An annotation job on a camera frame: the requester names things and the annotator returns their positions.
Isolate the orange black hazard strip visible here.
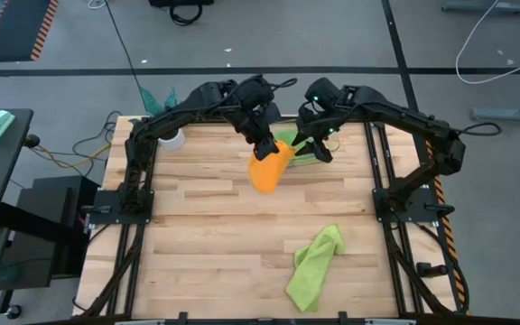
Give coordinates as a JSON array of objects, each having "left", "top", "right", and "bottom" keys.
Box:
[{"left": 416, "top": 111, "right": 469, "bottom": 316}]

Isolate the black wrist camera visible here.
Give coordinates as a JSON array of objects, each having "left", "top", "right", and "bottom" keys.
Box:
[
  {"left": 303, "top": 76, "right": 341, "bottom": 107},
  {"left": 235, "top": 74, "right": 275, "bottom": 109}
]

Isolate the black floor tape strip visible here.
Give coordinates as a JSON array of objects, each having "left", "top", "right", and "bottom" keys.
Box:
[
  {"left": 0, "top": 66, "right": 520, "bottom": 77},
  {"left": 379, "top": 0, "right": 420, "bottom": 114}
]

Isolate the black hazard-edged floor mat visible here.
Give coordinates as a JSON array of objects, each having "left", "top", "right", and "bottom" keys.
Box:
[{"left": 0, "top": 0, "right": 60, "bottom": 63}]

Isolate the black hanging cable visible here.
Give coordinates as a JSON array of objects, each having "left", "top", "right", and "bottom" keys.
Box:
[{"left": 104, "top": 0, "right": 143, "bottom": 90}]

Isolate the green microfiber towel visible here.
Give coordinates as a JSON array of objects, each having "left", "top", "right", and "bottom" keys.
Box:
[{"left": 273, "top": 128, "right": 320, "bottom": 166}]

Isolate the black aluminium table frame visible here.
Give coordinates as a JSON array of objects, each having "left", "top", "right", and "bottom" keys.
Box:
[{"left": 72, "top": 110, "right": 471, "bottom": 325}]

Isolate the black cable loop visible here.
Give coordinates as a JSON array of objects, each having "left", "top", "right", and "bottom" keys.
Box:
[{"left": 169, "top": 4, "right": 203, "bottom": 27}]

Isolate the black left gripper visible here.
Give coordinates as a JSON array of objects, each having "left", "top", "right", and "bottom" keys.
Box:
[{"left": 227, "top": 101, "right": 281, "bottom": 163}]

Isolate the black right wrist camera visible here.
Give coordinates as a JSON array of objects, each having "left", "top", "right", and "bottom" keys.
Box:
[{"left": 303, "top": 76, "right": 341, "bottom": 107}]

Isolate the black equipment cabinet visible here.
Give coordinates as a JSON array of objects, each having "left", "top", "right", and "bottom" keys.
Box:
[{"left": 0, "top": 175, "right": 101, "bottom": 290}]

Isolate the grey metal stand foot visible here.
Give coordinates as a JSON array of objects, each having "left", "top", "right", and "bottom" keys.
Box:
[
  {"left": 469, "top": 89, "right": 520, "bottom": 123},
  {"left": 441, "top": 0, "right": 520, "bottom": 14}
]

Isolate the green snake plant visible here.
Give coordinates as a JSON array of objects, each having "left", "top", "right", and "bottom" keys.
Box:
[{"left": 140, "top": 86, "right": 179, "bottom": 115}]

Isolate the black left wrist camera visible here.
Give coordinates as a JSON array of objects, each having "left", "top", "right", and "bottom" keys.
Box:
[{"left": 235, "top": 74, "right": 275, "bottom": 109}]

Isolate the lime microfiber towel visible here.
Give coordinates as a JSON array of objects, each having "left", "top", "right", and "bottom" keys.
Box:
[{"left": 285, "top": 224, "right": 347, "bottom": 314}]

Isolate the black floor cable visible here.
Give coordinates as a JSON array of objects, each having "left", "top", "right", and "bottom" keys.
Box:
[{"left": 72, "top": 110, "right": 124, "bottom": 178}]

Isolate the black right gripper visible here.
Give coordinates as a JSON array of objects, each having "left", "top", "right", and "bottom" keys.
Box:
[{"left": 290, "top": 106, "right": 347, "bottom": 164}]

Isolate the orange microfiber towel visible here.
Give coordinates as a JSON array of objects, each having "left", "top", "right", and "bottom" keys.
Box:
[{"left": 247, "top": 139, "right": 297, "bottom": 195}]

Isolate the white plant pot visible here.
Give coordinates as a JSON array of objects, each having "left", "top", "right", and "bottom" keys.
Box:
[{"left": 158, "top": 128, "right": 186, "bottom": 152}]

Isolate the black cylindrical post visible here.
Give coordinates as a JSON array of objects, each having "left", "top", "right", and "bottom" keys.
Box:
[{"left": 416, "top": 262, "right": 450, "bottom": 278}]

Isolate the clear plastic bin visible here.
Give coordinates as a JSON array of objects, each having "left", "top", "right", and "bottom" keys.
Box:
[{"left": 266, "top": 115, "right": 342, "bottom": 169}]

